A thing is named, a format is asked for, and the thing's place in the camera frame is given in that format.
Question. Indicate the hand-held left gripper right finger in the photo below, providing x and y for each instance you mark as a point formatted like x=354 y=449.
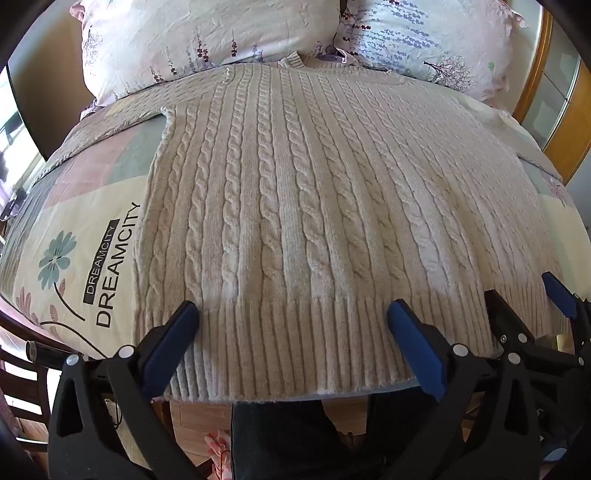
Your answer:
x=415 y=348

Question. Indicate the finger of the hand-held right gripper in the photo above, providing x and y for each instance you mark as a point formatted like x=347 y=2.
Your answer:
x=557 y=290
x=508 y=318

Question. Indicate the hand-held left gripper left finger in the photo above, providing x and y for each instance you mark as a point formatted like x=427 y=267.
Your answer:
x=171 y=344

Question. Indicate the black metal cylinder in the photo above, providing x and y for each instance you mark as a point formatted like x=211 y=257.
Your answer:
x=44 y=354

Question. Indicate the floral patchwork bed sheet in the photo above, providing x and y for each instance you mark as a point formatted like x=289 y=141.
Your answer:
x=78 y=249

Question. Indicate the person's dark trousers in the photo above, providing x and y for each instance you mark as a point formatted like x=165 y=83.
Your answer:
x=286 y=438

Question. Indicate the dark wooden chair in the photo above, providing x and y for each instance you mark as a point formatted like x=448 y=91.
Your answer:
x=21 y=383

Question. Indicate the wooden framed glass door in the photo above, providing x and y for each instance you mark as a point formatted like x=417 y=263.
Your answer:
x=554 y=92

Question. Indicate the bright window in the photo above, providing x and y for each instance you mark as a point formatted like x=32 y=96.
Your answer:
x=14 y=134

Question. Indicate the dark brown headboard panel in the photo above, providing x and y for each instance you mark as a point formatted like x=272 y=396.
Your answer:
x=44 y=97

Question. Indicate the blue floral pillow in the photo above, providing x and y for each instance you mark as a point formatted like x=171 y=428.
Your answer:
x=429 y=37

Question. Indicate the pink floral pillow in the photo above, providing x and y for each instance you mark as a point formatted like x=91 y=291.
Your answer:
x=184 y=41

